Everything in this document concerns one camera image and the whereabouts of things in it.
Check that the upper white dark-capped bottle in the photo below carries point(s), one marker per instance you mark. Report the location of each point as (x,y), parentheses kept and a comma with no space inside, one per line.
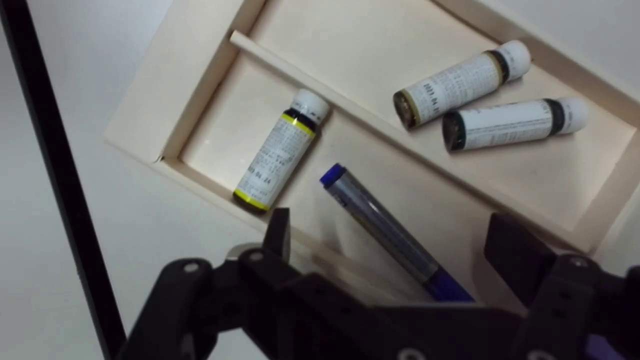
(460,80)

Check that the blue and grey marker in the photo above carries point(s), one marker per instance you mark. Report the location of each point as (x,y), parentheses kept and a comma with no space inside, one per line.
(391,233)

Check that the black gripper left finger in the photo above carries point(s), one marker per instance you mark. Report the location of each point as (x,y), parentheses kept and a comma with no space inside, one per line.
(221,307)

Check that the lower white dark-capped bottle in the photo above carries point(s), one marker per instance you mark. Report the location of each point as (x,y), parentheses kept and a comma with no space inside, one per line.
(512,125)

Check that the yellow-banded small white bottle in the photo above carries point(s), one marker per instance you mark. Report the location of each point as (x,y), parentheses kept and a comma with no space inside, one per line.
(276,157)

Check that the light wooden compartment tray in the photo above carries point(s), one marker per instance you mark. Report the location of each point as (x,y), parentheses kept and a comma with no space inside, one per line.
(373,66)

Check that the white dark-capped bottle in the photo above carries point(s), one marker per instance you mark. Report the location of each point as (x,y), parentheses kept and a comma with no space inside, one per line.
(460,80)
(512,125)

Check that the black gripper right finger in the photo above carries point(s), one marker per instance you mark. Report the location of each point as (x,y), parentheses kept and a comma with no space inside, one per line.
(566,301)

